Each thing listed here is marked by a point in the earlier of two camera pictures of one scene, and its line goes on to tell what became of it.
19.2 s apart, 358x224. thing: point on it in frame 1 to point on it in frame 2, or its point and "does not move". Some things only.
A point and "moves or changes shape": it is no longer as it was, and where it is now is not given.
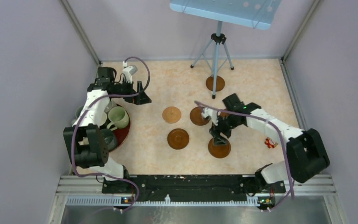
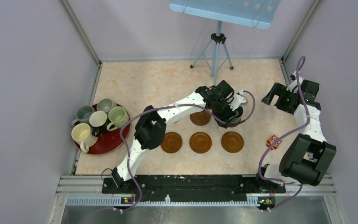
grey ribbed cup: x=111 y=105 does not move
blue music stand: x=257 y=14 does not move
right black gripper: x=216 y=131 to x=282 y=91
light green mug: x=119 y=118 does not move
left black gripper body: x=124 y=88 to x=222 y=110
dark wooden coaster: x=178 y=138 moves or changes shape
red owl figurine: x=269 y=145 does not move
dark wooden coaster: x=196 y=116 does not move
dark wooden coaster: x=219 y=151 to x=232 y=142
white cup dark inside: x=102 y=117 does not move
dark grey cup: x=110 y=139 moves or changes shape
